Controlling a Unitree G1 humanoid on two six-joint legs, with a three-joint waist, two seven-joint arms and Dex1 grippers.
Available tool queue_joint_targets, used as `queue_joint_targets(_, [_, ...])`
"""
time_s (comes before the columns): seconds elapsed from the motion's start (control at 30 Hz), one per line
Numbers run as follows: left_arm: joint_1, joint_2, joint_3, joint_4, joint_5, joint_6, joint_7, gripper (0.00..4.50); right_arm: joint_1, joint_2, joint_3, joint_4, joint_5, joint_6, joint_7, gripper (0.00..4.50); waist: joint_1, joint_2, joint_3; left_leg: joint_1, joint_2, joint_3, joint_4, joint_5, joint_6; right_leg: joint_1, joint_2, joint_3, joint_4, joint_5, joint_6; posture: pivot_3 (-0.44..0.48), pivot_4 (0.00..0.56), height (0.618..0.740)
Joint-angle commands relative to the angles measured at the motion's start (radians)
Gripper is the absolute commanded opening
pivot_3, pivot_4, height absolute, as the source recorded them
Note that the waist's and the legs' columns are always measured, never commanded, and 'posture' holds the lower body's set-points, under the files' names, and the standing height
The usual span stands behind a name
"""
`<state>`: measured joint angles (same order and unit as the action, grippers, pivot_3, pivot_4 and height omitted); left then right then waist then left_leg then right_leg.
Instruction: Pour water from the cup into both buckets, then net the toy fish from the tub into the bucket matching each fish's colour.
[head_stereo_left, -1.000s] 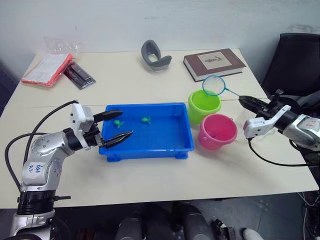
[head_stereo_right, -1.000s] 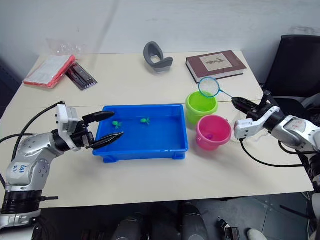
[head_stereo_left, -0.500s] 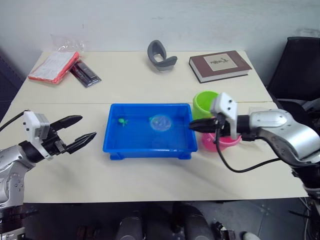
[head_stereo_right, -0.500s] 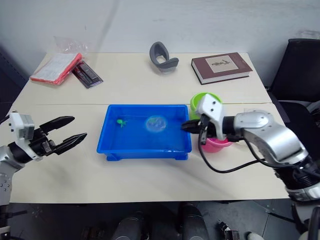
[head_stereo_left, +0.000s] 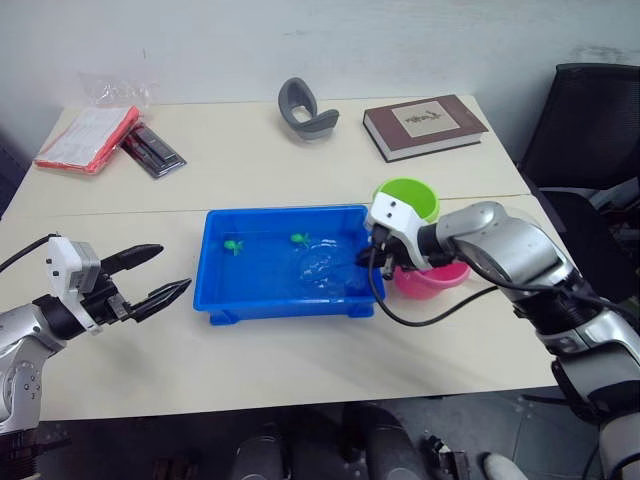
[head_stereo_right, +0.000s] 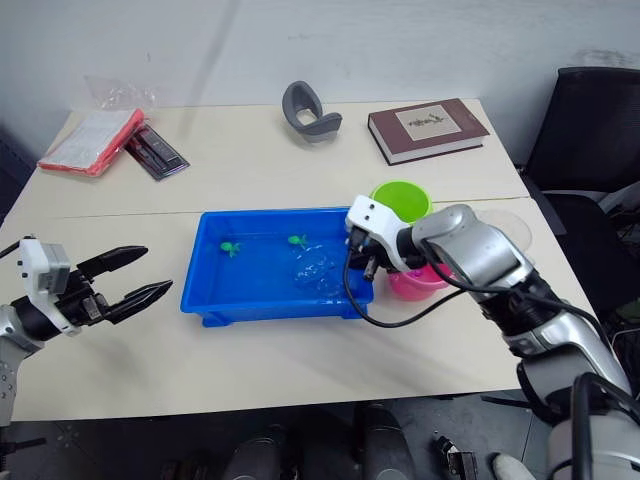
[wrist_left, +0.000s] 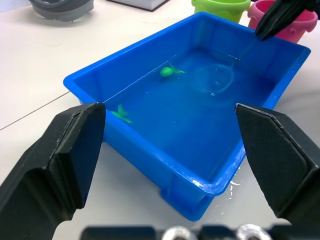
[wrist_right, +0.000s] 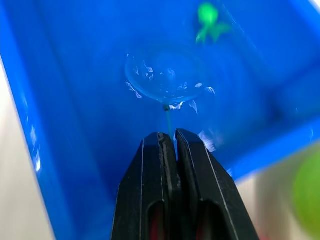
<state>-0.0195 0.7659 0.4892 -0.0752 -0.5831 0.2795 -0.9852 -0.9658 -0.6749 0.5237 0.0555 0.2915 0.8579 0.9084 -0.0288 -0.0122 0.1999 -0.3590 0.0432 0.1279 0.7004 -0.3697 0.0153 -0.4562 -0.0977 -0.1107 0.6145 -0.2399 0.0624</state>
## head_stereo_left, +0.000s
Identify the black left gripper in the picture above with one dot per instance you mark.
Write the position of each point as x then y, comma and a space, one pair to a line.
106, 300

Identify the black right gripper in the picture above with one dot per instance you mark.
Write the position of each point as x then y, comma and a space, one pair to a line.
395, 250

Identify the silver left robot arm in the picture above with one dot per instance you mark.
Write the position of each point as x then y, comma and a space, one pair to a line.
22, 345

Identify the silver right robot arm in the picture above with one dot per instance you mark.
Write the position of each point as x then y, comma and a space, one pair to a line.
540, 280

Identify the green toy fish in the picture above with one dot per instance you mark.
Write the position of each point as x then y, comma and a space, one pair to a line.
300, 239
232, 246

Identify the pink plastic bucket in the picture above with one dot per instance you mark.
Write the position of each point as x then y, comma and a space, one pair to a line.
430, 282

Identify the green plastic bucket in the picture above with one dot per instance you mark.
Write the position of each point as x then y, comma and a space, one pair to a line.
415, 197

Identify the blue plastic tub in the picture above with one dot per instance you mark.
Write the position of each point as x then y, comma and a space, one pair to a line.
280, 295

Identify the black memory stick pack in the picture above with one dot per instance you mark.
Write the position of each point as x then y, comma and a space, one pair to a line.
155, 152

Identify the grey curved foam pad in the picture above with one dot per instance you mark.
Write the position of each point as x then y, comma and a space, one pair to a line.
307, 127

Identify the brown hardcover book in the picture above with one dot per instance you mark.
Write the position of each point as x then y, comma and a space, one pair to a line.
425, 127

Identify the red-edged paper packet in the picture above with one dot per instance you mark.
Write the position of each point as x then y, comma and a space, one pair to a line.
85, 140

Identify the dark rounded shape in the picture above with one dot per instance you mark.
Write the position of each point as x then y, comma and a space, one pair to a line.
262, 457
380, 442

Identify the clear plastic bag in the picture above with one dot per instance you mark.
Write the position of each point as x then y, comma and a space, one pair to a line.
117, 90

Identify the small black device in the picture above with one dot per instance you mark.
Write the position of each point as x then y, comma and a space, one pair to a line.
447, 462

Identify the black office chair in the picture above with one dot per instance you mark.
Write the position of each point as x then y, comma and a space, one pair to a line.
580, 125

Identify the white rounded object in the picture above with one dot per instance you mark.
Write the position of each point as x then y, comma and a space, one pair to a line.
502, 467

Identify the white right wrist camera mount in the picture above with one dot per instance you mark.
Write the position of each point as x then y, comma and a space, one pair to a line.
397, 217

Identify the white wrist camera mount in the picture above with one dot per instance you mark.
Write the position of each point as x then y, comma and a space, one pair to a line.
397, 217
67, 265

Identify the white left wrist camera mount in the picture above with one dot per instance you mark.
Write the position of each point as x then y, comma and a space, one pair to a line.
67, 265

